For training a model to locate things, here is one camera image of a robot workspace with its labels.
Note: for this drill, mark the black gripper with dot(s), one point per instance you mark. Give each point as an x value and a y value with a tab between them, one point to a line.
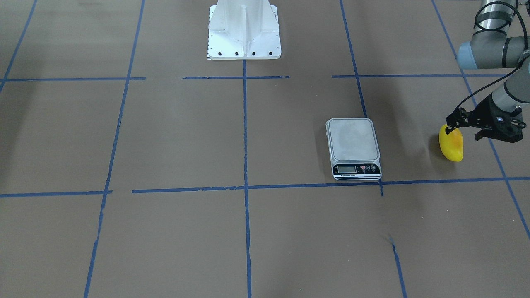
481	114

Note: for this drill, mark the yellow mango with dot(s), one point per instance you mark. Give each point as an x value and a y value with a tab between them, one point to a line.
451	144

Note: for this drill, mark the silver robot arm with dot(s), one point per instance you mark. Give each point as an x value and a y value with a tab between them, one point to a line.
500	40

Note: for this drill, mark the digital kitchen scale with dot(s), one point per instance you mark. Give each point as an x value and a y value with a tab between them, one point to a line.
353	149

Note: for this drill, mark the white column pedestal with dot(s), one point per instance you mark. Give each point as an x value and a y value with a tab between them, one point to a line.
243	29

